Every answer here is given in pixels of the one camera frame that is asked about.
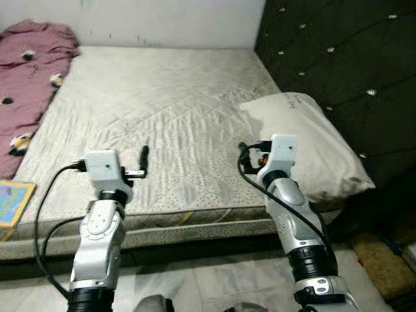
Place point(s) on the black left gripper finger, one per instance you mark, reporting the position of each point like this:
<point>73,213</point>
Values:
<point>143,159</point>

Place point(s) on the colourful children's board book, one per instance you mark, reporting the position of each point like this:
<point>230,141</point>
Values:
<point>14,203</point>

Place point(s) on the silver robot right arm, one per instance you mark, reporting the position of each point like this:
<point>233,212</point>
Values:
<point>286,208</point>

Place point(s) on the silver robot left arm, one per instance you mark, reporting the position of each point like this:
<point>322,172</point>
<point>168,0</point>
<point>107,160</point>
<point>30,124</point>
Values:
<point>97,240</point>

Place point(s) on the grey quilted mattress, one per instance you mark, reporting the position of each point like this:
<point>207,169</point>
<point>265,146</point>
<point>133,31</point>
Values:
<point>162,97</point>

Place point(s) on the white pillow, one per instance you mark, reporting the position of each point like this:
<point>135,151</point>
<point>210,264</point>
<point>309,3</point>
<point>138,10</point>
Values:
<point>325,149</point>

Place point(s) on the dark tufted headboard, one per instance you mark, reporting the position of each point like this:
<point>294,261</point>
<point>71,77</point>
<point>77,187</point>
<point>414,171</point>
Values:
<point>351,65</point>

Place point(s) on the grey robot left leg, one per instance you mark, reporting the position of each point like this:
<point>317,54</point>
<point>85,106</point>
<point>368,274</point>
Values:
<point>153,303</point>

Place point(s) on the grey robot leg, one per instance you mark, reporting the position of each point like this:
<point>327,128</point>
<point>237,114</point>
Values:
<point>244,307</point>
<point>153,303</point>

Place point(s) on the mauve cartoon print quilt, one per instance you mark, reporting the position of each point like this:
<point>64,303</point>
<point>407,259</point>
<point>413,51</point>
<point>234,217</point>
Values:
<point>26,78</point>

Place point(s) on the grey robot right leg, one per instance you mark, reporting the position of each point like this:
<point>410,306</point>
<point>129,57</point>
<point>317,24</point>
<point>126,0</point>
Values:
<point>244,307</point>

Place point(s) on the brown speckled floor mat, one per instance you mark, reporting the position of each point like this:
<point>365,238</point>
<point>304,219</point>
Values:
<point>380,261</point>

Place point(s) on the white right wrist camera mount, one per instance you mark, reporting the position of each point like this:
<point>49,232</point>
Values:
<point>283,153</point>

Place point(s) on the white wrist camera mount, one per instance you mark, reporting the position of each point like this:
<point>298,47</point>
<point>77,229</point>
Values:
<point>104,168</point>
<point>283,153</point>

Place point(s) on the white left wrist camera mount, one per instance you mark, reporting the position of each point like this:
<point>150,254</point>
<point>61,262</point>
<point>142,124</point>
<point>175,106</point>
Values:
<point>104,168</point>

